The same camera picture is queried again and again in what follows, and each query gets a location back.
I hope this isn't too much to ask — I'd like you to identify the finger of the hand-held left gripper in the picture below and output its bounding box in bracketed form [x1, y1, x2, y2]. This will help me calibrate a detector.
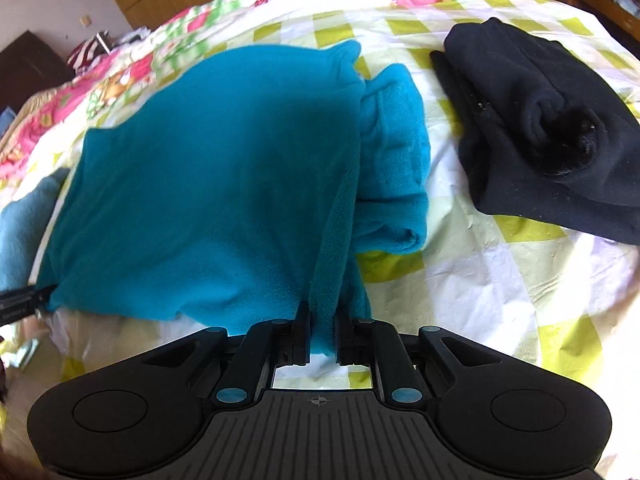
[0, 285, 57, 326]

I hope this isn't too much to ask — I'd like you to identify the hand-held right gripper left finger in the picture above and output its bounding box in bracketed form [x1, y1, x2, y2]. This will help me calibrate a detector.
[135, 301, 315, 408]

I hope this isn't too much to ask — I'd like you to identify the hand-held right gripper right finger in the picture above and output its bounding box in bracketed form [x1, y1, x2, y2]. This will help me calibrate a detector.
[334, 304, 506, 407]

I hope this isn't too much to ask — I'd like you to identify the teal fleece pullover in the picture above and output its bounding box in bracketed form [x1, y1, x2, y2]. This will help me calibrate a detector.
[37, 39, 432, 368]

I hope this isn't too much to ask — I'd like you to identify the light blue fleece cloth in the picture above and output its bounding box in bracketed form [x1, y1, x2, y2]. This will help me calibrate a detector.
[0, 167, 71, 293]

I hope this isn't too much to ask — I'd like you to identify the cartoon printed checked bedcover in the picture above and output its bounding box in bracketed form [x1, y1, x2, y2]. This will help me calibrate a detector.
[0, 0, 640, 480]

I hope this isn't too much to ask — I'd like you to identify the dark wooden furniture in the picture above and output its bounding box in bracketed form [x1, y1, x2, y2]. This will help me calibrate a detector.
[0, 30, 75, 111]

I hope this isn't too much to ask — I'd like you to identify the red white striped cloth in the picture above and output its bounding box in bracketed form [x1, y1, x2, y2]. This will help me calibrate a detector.
[66, 30, 111, 72]

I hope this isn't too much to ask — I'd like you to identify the black folded garment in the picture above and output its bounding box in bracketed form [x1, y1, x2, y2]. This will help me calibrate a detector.
[430, 16, 640, 246]

